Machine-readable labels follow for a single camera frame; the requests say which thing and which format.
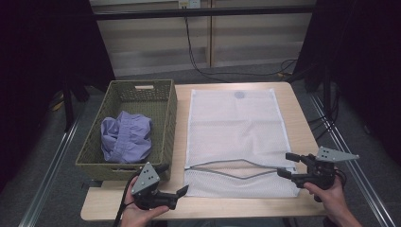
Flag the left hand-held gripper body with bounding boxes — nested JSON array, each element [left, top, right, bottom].
[[131, 162, 179, 211]]

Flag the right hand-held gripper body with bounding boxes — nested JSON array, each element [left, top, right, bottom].
[[290, 146, 360, 190]]

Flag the lavender shirt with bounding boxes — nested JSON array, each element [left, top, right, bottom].
[[99, 110, 154, 165]]

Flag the white mesh laundry bag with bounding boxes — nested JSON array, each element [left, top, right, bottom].
[[183, 88, 301, 199]]

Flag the green woven basket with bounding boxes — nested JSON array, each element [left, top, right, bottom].
[[75, 79, 179, 183]]

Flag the person's right hand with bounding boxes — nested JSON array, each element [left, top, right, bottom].
[[303, 175, 348, 219]]

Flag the person's left hand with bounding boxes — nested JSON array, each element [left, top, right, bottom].
[[120, 175, 171, 227]]

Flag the person's grey clothing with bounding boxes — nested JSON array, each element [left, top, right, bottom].
[[166, 218, 287, 227]]

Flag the black metal stand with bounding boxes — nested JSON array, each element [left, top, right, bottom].
[[61, 75, 92, 132]]

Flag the black curtain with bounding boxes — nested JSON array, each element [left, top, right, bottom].
[[291, 0, 401, 165], [0, 0, 116, 193]]

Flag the black horizontal bar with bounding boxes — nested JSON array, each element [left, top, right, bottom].
[[94, 5, 317, 22]]

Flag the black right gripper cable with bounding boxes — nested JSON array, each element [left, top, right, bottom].
[[334, 168, 348, 187]]

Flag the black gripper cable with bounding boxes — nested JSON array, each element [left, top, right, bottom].
[[334, 168, 348, 187], [113, 169, 143, 227]]

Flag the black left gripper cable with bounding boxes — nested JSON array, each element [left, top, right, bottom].
[[113, 169, 143, 227]]

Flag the metal floor rail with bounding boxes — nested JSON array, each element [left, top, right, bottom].
[[18, 114, 83, 227], [309, 93, 398, 227]]

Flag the black floor cables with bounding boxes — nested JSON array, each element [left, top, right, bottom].
[[305, 84, 341, 142]]

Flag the black wall cable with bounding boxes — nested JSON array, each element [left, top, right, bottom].
[[183, 16, 300, 83]]

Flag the white wall outlet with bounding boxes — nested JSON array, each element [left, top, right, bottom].
[[177, 0, 202, 9]]

